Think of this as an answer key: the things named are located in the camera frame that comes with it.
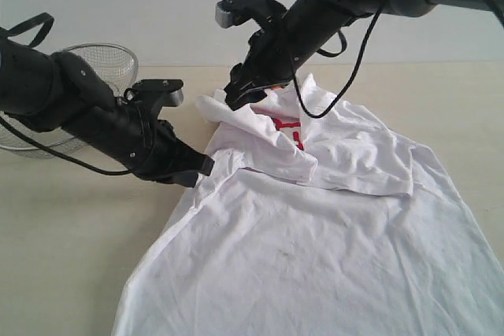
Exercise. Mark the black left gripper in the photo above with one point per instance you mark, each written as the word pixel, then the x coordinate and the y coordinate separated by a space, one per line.
pixel 145 146

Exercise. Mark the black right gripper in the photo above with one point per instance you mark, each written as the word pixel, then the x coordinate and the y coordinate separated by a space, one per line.
pixel 275 55

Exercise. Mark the white t-shirt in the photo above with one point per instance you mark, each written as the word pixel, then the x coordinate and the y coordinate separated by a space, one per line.
pixel 336 226

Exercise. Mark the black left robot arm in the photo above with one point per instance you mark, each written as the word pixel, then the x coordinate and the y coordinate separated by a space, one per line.
pixel 61 90

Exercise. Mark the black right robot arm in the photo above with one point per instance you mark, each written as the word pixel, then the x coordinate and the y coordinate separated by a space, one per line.
pixel 323 19

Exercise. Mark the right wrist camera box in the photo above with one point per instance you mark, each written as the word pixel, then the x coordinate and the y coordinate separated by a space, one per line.
pixel 233 13

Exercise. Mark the metal wire mesh basket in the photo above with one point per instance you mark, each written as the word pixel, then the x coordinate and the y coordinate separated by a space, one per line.
pixel 116 65

